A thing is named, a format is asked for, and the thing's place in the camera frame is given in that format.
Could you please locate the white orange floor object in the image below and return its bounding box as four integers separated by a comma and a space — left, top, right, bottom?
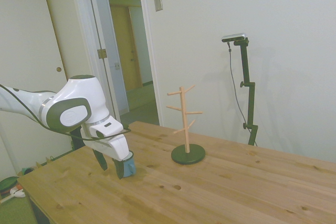
9, 186, 26, 199

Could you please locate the wooden mug tree black base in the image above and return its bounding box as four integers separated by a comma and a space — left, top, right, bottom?
166, 84, 206, 165

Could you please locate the grey exterior camera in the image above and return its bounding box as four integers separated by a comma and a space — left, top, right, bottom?
222, 33, 248, 44

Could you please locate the black camera stand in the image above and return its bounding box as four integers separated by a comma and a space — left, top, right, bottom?
233, 37, 259, 146

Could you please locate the wooden hallway door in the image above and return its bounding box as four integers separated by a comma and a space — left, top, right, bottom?
110, 5, 144, 91

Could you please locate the blue enamel mug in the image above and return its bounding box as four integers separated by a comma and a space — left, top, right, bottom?
122, 152, 137, 178

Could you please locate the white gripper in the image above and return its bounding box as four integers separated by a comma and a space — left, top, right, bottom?
82, 129, 130, 180

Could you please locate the green bowl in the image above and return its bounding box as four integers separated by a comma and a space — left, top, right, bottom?
0, 176, 18, 196

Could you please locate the white open door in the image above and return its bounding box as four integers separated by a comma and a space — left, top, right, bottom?
103, 0, 130, 116

